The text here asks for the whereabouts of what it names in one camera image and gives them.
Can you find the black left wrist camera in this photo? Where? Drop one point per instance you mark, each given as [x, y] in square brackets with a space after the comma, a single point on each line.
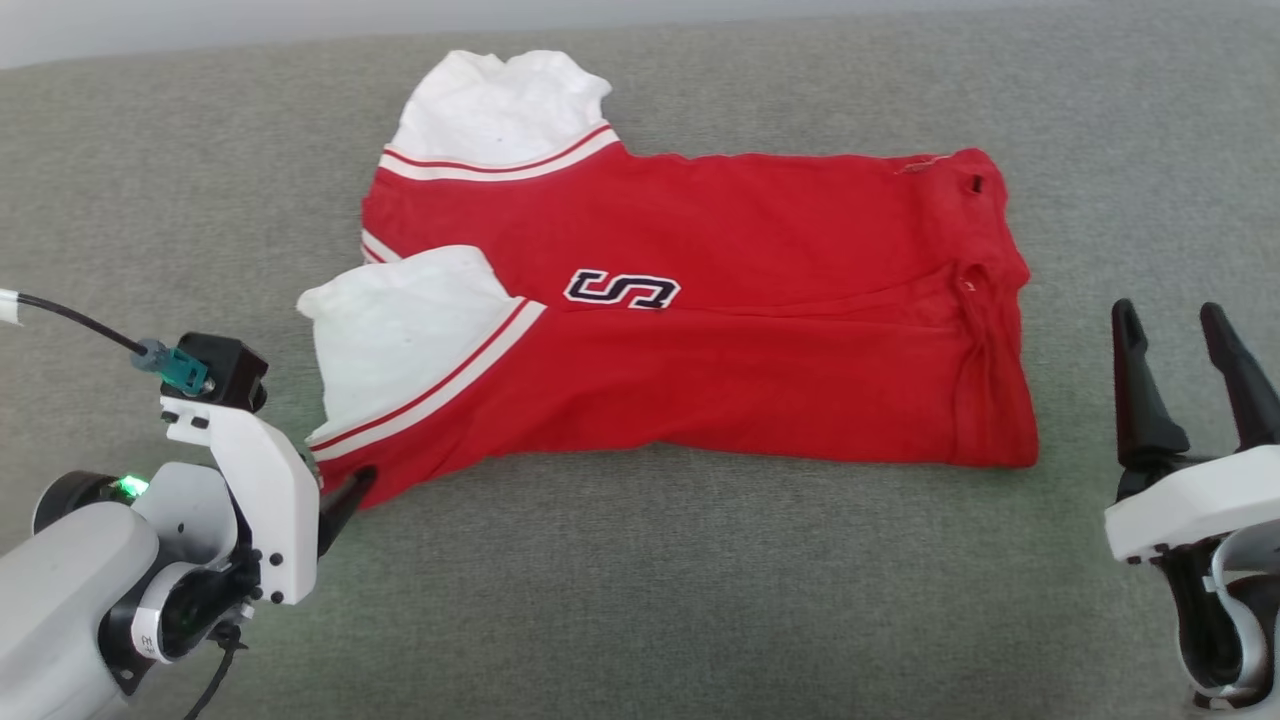
[230, 370]

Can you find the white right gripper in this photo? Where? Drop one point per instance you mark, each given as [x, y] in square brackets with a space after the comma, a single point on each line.
[1200, 500]

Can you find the red and white shirt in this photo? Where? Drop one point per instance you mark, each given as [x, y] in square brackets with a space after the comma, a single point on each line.
[740, 340]

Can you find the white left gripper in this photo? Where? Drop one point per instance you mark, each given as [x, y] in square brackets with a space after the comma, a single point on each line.
[270, 500]

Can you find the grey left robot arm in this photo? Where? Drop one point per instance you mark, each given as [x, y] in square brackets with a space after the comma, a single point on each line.
[70, 590]

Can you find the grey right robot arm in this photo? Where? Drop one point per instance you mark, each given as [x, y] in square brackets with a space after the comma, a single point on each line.
[1225, 620]

